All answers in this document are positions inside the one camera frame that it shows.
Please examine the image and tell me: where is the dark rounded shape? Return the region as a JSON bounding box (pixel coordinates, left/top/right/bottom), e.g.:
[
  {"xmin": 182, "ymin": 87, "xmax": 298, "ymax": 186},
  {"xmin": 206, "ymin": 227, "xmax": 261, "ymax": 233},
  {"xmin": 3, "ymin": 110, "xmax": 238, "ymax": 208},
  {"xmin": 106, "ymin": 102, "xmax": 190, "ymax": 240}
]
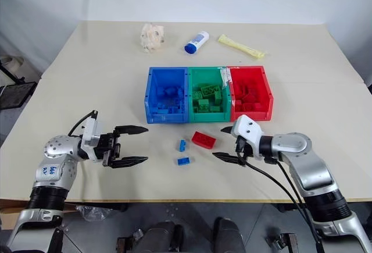
[
  {"xmin": 213, "ymin": 216, "xmax": 245, "ymax": 253},
  {"xmin": 144, "ymin": 220, "xmax": 184, "ymax": 253}
]

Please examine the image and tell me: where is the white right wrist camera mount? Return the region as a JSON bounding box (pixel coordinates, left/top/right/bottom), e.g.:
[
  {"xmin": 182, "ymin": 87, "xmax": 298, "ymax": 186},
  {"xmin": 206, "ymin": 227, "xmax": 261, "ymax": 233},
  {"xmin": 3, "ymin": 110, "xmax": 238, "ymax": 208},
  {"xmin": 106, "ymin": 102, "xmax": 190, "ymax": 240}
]
[{"xmin": 230, "ymin": 115, "xmax": 264, "ymax": 152}]

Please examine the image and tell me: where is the black metal stand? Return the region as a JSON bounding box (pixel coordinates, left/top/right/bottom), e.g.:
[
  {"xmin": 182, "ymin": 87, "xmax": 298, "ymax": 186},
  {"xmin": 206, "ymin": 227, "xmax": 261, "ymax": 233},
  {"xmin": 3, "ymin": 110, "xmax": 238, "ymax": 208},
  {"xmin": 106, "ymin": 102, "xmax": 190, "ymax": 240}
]
[{"xmin": 0, "ymin": 58, "xmax": 38, "ymax": 110}]

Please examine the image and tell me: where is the rounded blue building block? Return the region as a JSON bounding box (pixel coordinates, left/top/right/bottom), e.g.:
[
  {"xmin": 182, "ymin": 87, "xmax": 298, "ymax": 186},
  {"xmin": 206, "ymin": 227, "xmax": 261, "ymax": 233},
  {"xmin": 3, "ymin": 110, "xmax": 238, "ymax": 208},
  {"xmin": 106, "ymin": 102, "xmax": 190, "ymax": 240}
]
[{"xmin": 156, "ymin": 86, "xmax": 178, "ymax": 97}]

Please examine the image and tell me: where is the white round object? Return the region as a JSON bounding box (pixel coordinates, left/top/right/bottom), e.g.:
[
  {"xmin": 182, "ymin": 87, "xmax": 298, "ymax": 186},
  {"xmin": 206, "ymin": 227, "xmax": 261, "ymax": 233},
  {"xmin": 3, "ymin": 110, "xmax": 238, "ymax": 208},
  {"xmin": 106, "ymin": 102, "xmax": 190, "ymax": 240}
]
[{"xmin": 0, "ymin": 56, "xmax": 24, "ymax": 72}]

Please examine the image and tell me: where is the blue plastic bin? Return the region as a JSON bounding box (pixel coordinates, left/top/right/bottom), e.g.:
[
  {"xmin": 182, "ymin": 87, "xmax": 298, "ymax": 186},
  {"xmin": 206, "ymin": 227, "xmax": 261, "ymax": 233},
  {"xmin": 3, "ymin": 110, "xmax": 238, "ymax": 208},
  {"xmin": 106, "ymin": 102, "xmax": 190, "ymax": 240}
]
[{"xmin": 144, "ymin": 66, "xmax": 190, "ymax": 124}]

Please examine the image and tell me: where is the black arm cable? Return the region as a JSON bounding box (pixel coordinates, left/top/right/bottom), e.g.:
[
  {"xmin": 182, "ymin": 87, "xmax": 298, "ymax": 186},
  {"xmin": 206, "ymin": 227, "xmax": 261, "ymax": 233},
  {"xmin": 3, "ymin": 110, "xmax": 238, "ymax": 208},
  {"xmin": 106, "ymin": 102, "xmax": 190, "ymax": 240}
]
[
  {"xmin": 264, "ymin": 157, "xmax": 320, "ymax": 238},
  {"xmin": 67, "ymin": 109, "xmax": 99, "ymax": 137},
  {"xmin": 237, "ymin": 145, "xmax": 324, "ymax": 253}
]

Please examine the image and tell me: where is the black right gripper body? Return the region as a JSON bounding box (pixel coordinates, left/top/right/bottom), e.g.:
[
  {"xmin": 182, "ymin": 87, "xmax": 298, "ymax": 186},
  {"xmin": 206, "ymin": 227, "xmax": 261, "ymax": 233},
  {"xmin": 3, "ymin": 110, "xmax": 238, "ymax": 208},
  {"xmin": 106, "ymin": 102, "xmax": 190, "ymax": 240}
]
[{"xmin": 234, "ymin": 136, "xmax": 254, "ymax": 163}]

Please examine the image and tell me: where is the clear plastic bag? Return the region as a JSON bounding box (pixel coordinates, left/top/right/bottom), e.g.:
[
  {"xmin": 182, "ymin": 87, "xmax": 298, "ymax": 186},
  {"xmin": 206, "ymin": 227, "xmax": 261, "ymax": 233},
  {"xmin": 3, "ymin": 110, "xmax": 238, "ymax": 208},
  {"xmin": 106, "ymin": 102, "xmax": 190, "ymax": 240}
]
[{"xmin": 74, "ymin": 203, "xmax": 113, "ymax": 222}]

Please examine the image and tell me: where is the crumpled white paper ball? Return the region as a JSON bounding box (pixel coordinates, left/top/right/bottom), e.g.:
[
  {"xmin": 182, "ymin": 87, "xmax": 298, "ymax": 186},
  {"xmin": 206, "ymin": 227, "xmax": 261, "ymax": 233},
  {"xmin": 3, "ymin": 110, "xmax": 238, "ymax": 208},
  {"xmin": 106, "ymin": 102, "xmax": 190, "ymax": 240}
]
[{"xmin": 139, "ymin": 23, "xmax": 166, "ymax": 54}]

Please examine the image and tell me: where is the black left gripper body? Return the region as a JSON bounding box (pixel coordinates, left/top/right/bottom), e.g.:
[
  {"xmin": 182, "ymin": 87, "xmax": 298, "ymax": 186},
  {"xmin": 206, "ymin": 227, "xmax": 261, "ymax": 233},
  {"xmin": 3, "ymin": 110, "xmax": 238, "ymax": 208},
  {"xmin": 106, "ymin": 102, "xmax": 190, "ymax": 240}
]
[{"xmin": 99, "ymin": 131, "xmax": 122, "ymax": 169}]

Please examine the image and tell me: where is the green plastic bin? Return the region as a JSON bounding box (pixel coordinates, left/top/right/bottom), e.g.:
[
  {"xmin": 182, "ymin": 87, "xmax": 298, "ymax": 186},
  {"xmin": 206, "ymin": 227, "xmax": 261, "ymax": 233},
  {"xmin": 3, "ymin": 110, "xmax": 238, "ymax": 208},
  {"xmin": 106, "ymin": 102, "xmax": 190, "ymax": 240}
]
[{"xmin": 186, "ymin": 66, "xmax": 233, "ymax": 123}]

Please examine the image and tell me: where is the red plastic bin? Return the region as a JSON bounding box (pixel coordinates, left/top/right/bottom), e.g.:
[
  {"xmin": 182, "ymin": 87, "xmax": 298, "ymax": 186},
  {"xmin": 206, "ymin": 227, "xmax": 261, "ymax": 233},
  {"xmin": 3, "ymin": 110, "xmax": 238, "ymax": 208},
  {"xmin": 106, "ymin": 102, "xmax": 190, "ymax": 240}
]
[{"xmin": 226, "ymin": 65, "xmax": 275, "ymax": 122}]

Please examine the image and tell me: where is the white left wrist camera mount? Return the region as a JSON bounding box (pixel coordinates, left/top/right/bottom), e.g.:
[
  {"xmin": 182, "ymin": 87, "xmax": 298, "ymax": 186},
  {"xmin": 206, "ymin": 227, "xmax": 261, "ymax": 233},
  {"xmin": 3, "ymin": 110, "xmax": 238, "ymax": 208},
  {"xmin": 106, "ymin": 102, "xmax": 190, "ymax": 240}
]
[{"xmin": 79, "ymin": 119, "xmax": 105, "ymax": 163}]

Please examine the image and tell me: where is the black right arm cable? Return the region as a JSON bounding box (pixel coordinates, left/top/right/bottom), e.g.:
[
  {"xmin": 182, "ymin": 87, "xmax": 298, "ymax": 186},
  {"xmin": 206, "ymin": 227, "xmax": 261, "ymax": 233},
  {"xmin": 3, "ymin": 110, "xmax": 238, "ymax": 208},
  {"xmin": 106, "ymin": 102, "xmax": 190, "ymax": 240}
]
[
  {"xmin": 237, "ymin": 145, "xmax": 324, "ymax": 253},
  {"xmin": 264, "ymin": 157, "xmax": 320, "ymax": 238}
]

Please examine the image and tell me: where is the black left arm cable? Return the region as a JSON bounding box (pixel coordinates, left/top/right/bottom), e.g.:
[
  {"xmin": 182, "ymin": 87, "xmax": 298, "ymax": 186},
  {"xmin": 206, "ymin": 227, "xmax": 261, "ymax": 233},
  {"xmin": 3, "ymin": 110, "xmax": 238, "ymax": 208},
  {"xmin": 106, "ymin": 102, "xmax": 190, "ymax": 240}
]
[{"xmin": 67, "ymin": 109, "xmax": 99, "ymax": 137}]

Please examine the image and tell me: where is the yellow plastic tube packet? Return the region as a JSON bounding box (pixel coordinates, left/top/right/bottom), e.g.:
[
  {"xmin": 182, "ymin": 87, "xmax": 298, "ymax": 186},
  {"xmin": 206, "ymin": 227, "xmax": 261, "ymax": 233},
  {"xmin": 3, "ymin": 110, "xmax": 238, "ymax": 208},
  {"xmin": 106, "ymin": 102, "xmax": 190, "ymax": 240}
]
[{"xmin": 217, "ymin": 34, "xmax": 267, "ymax": 60}]

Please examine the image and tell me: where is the large red building block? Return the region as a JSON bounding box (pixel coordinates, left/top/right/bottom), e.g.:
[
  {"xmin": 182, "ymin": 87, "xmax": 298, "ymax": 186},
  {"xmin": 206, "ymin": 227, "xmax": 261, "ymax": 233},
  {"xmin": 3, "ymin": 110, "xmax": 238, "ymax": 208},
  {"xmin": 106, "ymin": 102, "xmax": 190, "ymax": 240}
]
[{"xmin": 191, "ymin": 131, "xmax": 217, "ymax": 149}]

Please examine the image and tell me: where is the white bottle with blue cap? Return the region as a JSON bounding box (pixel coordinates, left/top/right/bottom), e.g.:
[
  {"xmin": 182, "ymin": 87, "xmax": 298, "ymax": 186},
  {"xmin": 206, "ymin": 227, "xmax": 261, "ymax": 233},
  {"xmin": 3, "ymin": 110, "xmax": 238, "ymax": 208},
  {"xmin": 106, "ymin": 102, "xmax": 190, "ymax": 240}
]
[{"xmin": 184, "ymin": 31, "xmax": 210, "ymax": 55}]

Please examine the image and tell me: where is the large green building block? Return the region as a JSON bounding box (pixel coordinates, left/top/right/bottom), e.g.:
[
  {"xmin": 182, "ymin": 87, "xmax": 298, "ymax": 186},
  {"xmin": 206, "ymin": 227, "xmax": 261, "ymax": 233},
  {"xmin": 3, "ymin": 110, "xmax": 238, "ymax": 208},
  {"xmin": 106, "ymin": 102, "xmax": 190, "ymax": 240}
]
[{"xmin": 198, "ymin": 84, "xmax": 221, "ymax": 96}]

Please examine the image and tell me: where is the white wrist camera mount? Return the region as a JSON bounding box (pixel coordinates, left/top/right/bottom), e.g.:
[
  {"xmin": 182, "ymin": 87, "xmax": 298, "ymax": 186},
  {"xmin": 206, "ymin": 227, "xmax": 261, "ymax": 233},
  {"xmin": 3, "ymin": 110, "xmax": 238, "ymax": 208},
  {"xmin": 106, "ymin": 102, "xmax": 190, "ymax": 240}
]
[
  {"xmin": 230, "ymin": 115, "xmax": 264, "ymax": 152},
  {"xmin": 79, "ymin": 119, "xmax": 105, "ymax": 163}
]

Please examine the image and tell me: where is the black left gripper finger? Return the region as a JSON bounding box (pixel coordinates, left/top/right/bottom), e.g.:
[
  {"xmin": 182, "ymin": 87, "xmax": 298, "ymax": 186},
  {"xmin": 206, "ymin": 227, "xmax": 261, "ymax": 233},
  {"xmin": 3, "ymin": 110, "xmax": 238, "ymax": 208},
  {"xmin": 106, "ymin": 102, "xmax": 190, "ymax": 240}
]
[
  {"xmin": 109, "ymin": 156, "xmax": 149, "ymax": 169},
  {"xmin": 113, "ymin": 124, "xmax": 149, "ymax": 137}
]

